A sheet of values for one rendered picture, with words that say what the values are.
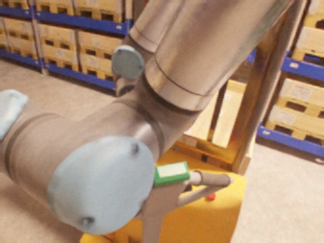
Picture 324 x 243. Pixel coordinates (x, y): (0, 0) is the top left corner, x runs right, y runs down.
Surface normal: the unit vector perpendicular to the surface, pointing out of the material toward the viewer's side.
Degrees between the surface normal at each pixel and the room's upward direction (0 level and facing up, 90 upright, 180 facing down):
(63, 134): 12
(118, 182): 81
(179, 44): 84
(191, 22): 84
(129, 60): 94
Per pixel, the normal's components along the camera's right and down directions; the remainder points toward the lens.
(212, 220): -0.24, -0.25
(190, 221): -0.36, 0.14
